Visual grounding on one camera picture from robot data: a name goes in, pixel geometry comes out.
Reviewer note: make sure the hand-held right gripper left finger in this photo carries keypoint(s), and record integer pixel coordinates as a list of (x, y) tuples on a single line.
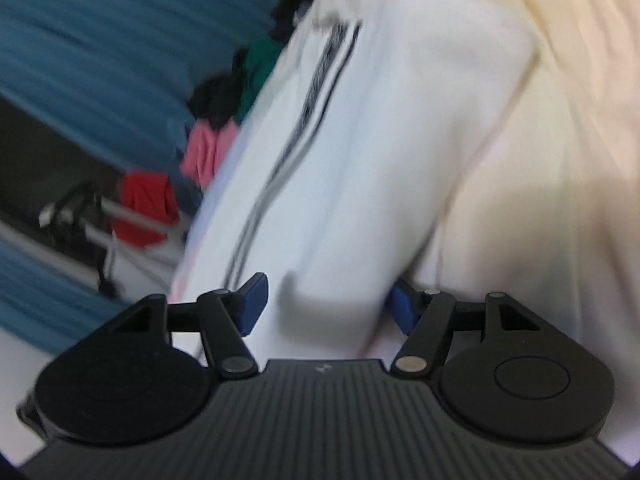
[(254, 304)]

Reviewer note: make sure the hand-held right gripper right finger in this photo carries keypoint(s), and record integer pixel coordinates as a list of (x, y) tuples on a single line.
[(400, 307)]

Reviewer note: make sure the white striped garment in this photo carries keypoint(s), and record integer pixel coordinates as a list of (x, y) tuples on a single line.
[(380, 160)]

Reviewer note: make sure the metal clothes rack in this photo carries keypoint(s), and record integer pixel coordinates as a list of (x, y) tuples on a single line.
[(95, 232)]

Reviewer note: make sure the red garment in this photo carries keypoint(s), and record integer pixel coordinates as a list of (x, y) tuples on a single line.
[(146, 207)]

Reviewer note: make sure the pink garment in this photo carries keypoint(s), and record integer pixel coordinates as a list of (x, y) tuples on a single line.
[(207, 152)]

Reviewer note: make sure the black garment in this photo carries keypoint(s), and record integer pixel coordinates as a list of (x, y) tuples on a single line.
[(216, 97)]

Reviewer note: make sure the cream cloth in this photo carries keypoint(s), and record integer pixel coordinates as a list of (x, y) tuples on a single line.
[(565, 170)]

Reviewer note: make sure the green garment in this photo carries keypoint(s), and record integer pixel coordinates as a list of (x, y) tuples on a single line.
[(257, 67)]

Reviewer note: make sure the blue curtain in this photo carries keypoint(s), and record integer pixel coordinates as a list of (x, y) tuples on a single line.
[(120, 45)]

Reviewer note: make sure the dark garment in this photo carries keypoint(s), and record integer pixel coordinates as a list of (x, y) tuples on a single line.
[(292, 10)]

